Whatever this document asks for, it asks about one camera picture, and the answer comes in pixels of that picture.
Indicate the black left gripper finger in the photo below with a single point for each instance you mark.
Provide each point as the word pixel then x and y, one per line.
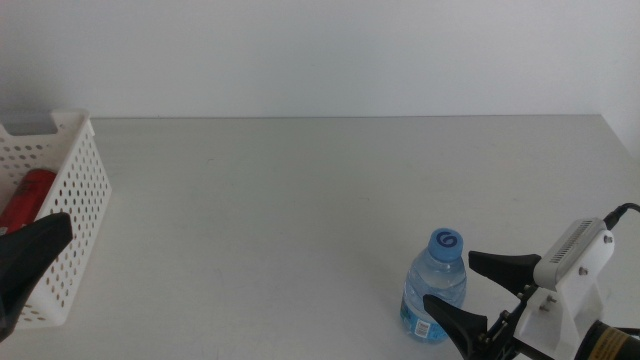
pixel 30 255

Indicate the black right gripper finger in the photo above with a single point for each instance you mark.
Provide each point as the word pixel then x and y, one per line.
pixel 457 320
pixel 505 270

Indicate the small water bottle blue cap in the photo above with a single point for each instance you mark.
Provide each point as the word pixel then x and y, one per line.
pixel 435 275

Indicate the red soda can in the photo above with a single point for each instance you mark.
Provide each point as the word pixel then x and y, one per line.
pixel 27 195

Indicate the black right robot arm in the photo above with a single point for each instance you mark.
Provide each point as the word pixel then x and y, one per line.
pixel 607 345

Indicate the white perforated plastic basket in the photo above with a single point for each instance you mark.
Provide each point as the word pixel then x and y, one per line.
pixel 80 180

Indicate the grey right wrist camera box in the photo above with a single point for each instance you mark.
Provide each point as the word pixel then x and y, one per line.
pixel 565 250

